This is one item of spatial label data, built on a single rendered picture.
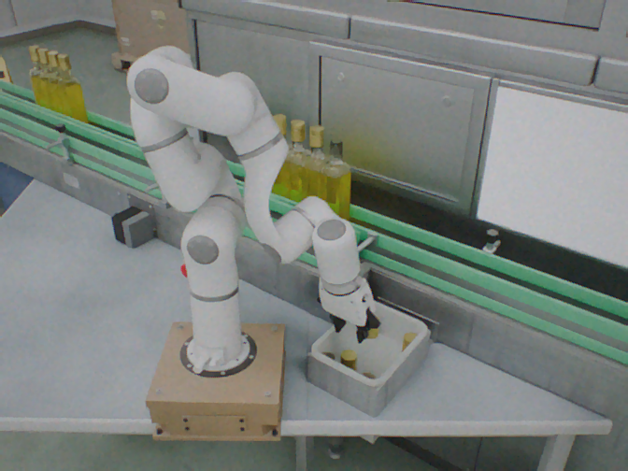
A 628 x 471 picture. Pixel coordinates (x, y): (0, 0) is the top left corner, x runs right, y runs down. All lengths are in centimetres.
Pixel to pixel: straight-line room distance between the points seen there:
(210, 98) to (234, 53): 85
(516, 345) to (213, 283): 64
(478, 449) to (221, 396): 99
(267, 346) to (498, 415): 49
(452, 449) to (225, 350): 99
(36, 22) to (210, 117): 676
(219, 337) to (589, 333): 72
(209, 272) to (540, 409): 72
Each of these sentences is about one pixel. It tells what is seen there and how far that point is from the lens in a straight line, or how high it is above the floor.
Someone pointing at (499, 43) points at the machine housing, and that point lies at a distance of 131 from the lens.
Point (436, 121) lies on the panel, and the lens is 141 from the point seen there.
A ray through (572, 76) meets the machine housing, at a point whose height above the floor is 135.
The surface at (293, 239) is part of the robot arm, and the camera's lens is 105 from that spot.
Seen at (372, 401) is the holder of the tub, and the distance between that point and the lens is 124.
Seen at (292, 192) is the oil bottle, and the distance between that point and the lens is 152.
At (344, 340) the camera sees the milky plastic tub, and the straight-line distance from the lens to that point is 137.
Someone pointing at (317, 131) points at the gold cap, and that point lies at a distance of 142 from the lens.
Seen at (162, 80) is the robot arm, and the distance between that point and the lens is 94.
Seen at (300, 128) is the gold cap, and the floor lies 115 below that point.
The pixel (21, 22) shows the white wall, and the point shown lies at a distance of 758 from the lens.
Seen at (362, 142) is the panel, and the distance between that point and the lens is 153.
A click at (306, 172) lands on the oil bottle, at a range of 146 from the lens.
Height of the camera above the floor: 171
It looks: 32 degrees down
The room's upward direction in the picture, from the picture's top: straight up
